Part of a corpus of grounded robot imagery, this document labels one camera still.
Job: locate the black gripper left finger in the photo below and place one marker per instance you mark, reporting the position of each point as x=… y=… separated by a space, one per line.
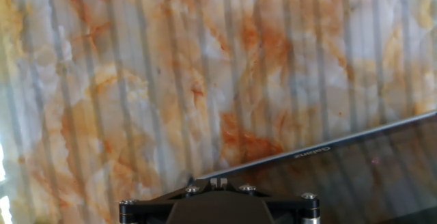
x=150 y=207

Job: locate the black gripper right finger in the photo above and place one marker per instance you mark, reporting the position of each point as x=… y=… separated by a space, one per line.
x=290 y=207

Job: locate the black glass microwave door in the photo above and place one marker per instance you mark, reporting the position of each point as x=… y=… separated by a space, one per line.
x=358 y=183

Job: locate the marble pattern table mat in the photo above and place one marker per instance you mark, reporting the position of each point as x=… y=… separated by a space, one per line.
x=170 y=80

